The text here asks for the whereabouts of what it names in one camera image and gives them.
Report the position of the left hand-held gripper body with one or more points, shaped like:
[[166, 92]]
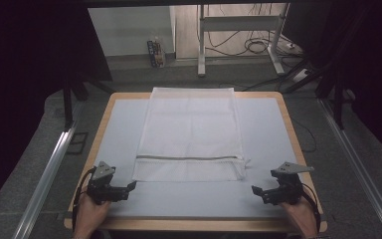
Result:
[[102, 186]]

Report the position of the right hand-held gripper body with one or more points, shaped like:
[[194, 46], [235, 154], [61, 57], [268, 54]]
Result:
[[290, 189]]

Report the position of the white mesh laundry bag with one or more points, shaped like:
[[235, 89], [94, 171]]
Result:
[[192, 132]]

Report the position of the person's right hand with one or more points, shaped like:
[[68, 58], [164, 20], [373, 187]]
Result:
[[301, 215]]

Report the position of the person's left hand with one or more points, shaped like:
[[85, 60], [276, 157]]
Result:
[[91, 215]]

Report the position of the pale table mat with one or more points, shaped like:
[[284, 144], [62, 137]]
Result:
[[272, 132]]

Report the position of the black metal stand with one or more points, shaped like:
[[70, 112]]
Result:
[[68, 106], [338, 106]]

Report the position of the white power strip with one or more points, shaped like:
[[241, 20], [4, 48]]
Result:
[[301, 75]]

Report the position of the clear pack of bottles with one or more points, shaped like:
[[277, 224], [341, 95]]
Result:
[[155, 53]]

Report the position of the black frame on floor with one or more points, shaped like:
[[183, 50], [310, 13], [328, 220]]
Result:
[[78, 143]]

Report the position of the aluminium floor rail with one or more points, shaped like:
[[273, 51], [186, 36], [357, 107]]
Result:
[[358, 166], [43, 186]]

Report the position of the white desk frame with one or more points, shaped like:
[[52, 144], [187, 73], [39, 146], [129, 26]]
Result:
[[238, 23]]

